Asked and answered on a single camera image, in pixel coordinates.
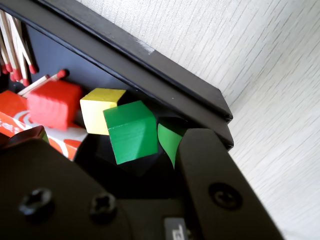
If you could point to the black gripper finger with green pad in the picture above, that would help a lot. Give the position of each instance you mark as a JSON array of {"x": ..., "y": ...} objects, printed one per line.
[{"x": 207, "y": 162}]

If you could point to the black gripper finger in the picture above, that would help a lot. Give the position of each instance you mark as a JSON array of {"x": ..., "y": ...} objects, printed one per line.
[{"x": 50, "y": 187}]

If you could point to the red wooden cube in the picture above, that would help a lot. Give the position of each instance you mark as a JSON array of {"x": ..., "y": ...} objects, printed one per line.
[{"x": 52, "y": 105}]

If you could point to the green wooden cube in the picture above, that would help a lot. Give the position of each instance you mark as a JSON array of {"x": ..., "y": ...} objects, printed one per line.
[{"x": 130, "y": 132}]

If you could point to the yellow wooden cube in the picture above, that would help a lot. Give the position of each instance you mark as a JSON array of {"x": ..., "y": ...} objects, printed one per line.
[{"x": 93, "y": 112}]

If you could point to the black box tray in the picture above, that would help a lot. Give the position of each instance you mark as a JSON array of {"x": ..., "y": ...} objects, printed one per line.
[{"x": 57, "y": 57}]

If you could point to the red white matchbox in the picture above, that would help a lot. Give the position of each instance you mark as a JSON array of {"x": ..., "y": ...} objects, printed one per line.
[{"x": 12, "y": 105}]

